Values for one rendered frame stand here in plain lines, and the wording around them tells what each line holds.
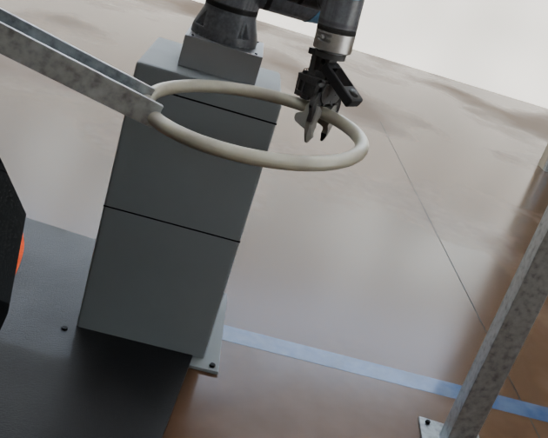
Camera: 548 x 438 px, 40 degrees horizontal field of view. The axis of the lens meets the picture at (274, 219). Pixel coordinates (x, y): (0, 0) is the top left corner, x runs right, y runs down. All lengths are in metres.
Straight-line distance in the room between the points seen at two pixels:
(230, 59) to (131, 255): 0.63
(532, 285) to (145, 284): 1.09
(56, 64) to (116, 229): 0.85
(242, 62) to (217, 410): 0.98
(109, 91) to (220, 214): 0.77
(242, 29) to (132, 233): 0.65
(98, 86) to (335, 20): 0.55
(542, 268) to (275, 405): 0.86
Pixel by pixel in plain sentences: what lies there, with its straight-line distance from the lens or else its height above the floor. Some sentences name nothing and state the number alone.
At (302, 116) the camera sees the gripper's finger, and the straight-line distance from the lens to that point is 1.76.
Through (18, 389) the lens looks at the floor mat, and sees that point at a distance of 2.09.
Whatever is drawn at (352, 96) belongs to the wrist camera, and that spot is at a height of 0.98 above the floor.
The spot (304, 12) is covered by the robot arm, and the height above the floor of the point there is 1.07.
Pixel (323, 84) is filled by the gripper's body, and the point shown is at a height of 0.98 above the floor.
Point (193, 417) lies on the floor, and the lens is 2.14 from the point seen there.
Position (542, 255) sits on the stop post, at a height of 0.69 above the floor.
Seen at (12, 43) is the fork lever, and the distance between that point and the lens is 1.42.
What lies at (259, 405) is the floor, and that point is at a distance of 2.26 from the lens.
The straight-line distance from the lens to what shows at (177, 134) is 1.40.
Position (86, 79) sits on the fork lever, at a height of 0.93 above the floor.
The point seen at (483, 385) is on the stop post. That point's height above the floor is 0.26.
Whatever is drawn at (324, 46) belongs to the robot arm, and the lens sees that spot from 1.71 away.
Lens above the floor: 1.31
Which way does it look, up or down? 22 degrees down
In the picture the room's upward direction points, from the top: 18 degrees clockwise
